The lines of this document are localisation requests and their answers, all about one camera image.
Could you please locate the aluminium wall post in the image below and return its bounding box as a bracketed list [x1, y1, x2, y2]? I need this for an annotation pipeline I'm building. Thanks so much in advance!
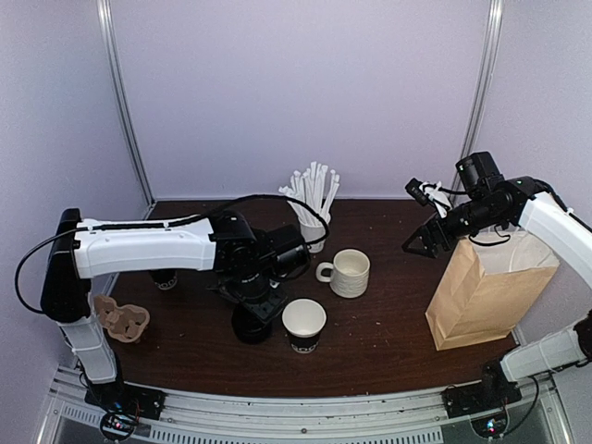
[457, 0, 505, 161]
[96, 0, 155, 206]

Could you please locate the stack of paper cups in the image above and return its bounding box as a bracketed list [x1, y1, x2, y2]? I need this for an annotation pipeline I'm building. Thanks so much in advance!
[149, 269, 178, 291]

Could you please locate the stack of black lids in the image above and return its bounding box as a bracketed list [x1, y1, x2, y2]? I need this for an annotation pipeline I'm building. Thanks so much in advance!
[231, 306, 273, 345]

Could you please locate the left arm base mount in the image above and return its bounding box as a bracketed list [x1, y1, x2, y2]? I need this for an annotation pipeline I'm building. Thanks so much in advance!
[80, 372, 166, 442]

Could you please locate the cream ceramic mug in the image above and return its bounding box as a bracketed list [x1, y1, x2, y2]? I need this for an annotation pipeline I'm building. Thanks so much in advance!
[315, 249, 371, 299]

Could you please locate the left aluminium wall post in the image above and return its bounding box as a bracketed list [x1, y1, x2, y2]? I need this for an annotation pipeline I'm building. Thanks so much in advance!
[96, 0, 155, 206]

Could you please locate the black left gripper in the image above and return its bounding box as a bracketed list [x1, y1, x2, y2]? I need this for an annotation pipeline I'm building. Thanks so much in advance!
[225, 269, 290, 326]

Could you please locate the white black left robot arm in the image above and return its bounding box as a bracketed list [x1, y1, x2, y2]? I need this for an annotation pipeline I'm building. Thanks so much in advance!
[40, 208, 310, 411]

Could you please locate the brown paper bag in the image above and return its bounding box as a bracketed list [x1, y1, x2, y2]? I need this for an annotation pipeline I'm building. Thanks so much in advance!
[425, 230, 560, 351]

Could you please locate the bundle of white wrapped straws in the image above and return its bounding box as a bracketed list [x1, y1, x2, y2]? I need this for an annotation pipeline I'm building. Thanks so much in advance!
[278, 161, 340, 224]

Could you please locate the aluminium front rail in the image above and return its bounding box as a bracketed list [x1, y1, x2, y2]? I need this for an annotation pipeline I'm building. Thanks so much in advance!
[45, 364, 563, 444]

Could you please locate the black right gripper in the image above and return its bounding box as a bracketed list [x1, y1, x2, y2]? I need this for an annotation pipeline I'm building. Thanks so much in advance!
[402, 195, 506, 258]

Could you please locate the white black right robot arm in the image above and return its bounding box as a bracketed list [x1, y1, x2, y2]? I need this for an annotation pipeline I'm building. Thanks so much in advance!
[402, 152, 591, 348]

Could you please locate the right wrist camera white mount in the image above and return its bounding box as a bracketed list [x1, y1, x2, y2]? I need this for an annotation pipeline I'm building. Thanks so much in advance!
[405, 178, 453, 218]

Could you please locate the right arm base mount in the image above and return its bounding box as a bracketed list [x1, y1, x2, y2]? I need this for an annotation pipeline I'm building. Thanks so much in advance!
[441, 363, 522, 439]

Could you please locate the paper cup holding straws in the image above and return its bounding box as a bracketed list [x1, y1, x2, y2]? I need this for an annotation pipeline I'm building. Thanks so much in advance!
[299, 219, 326, 254]

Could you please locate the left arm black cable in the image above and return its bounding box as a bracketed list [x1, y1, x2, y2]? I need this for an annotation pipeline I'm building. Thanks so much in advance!
[13, 193, 332, 315]

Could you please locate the cardboard cup carrier tray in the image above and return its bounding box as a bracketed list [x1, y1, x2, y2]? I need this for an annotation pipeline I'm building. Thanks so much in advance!
[93, 295, 151, 343]

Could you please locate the right aluminium wall post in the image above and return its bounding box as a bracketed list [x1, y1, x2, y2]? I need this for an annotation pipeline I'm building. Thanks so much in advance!
[457, 0, 505, 161]

